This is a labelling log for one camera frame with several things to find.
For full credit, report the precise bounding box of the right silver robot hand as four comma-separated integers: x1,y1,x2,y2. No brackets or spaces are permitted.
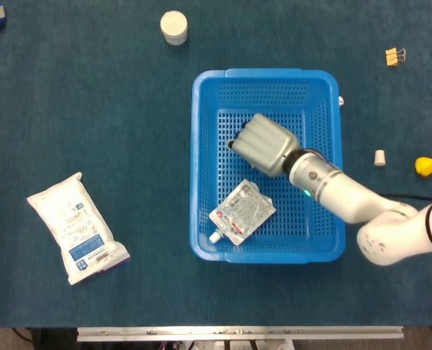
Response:
226,112,299,179

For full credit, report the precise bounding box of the white spouted drink pouch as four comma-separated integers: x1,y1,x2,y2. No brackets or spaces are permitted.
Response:
208,178,278,246

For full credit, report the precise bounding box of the yellow rubber duck toy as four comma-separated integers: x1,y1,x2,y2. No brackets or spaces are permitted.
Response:
414,157,432,178

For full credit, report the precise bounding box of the blue perforated plastic basket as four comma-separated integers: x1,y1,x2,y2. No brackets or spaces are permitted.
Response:
190,68,347,265

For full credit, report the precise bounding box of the white lidded jar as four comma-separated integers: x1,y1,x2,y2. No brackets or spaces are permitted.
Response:
160,10,189,46

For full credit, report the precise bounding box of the yellow binder clip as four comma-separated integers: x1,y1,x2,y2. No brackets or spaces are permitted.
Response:
385,47,408,68

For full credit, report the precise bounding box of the teal felt table cloth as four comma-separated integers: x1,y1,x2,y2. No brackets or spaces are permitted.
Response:
0,0,432,328

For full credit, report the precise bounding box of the white blue snack bag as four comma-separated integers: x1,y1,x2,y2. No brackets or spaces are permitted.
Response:
26,171,131,287

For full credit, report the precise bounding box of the aluminium frame rail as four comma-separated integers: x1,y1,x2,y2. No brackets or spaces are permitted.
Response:
76,325,405,343

